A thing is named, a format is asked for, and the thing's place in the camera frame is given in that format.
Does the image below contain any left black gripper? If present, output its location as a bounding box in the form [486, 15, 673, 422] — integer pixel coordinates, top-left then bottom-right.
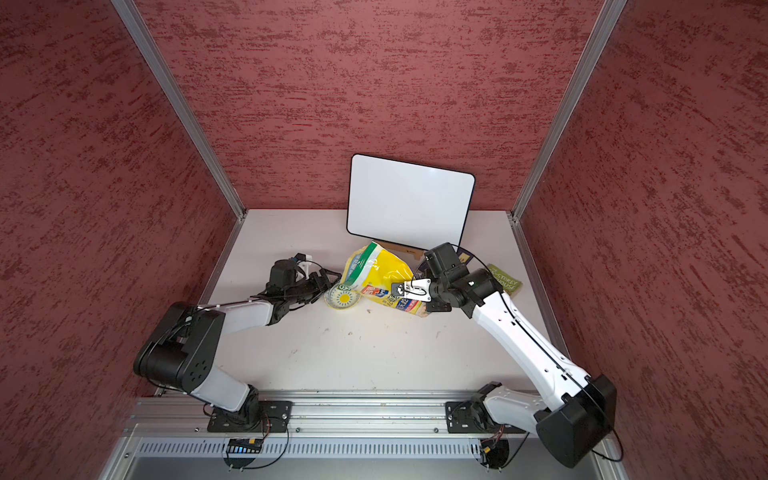
[285, 268, 342, 304]

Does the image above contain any patterned breakfast bowl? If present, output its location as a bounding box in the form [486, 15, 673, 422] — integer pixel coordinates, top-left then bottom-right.
[323, 283, 362, 310]

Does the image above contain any yellow oats bag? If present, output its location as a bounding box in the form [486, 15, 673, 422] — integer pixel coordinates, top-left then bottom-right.
[341, 242, 429, 318]

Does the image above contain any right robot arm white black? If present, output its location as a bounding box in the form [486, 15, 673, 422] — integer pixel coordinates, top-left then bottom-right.
[425, 243, 618, 468]

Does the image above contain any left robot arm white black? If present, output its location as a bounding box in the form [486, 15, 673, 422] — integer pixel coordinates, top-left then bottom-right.
[133, 254, 342, 432]

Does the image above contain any wooden easel stand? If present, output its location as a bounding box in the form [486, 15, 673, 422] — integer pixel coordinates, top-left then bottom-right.
[381, 242, 424, 260]

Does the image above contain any green treehouse book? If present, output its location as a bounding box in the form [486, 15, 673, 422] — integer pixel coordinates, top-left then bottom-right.
[487, 264, 523, 297]

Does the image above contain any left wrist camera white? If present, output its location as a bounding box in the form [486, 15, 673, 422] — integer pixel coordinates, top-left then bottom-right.
[291, 253, 314, 278]

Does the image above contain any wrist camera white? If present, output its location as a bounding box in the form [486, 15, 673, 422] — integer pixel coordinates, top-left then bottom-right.
[391, 278, 432, 303]
[291, 253, 314, 278]

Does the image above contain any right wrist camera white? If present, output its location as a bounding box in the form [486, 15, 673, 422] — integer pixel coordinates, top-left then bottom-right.
[391, 278, 432, 303]

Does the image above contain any white board black frame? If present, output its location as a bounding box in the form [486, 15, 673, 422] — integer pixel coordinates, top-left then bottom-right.
[346, 154, 476, 250]

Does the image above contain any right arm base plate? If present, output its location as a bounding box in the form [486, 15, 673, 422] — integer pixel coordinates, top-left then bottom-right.
[444, 400, 524, 435]

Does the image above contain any aluminium front rail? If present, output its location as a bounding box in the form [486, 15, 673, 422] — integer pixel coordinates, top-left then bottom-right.
[122, 391, 601, 439]

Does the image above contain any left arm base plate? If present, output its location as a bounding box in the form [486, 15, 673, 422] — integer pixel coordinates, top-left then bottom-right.
[207, 400, 294, 435]

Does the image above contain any right black cable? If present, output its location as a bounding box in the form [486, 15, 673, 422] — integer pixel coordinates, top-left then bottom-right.
[479, 428, 532, 469]

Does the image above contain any black cable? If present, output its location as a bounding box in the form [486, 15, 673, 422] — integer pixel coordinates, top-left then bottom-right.
[223, 413, 292, 471]
[479, 428, 532, 469]

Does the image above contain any left black cable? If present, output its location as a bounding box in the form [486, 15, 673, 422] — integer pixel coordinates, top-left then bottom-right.
[223, 413, 292, 471]

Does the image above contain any left corner aluminium post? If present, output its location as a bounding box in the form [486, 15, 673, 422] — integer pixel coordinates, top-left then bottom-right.
[111, 0, 247, 222]

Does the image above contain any corner aluminium post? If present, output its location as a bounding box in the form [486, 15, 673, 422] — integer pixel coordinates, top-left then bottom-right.
[111, 0, 247, 222]
[509, 0, 627, 226]

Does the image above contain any right corner aluminium post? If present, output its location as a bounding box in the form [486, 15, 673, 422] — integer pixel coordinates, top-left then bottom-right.
[509, 0, 627, 226]

